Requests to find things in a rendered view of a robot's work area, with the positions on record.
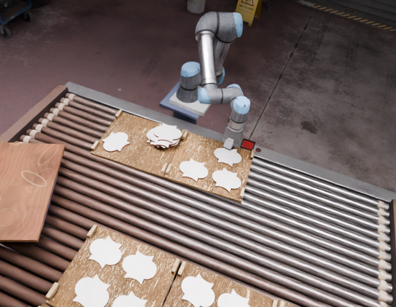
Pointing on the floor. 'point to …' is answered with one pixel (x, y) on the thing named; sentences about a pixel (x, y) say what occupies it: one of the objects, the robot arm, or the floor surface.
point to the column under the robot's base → (178, 108)
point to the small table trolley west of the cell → (24, 8)
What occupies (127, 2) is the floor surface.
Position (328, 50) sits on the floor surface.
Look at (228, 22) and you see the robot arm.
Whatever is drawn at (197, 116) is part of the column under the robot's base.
